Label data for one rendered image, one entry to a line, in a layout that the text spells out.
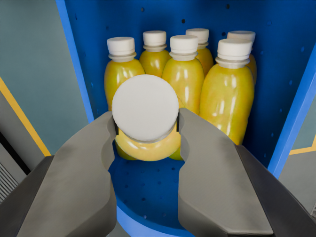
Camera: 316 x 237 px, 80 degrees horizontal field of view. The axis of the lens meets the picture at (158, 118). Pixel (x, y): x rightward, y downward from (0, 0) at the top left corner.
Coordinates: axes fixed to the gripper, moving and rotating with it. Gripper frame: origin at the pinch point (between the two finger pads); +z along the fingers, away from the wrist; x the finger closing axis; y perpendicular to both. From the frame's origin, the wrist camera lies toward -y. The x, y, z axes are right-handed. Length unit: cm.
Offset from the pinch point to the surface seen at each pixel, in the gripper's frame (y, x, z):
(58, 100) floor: 57, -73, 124
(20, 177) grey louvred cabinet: 121, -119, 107
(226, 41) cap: -1.6, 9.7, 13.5
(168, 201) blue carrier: 22.8, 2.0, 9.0
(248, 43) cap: -1.5, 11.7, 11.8
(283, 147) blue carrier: 6.2, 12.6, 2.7
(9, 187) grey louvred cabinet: 117, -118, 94
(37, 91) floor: 49, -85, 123
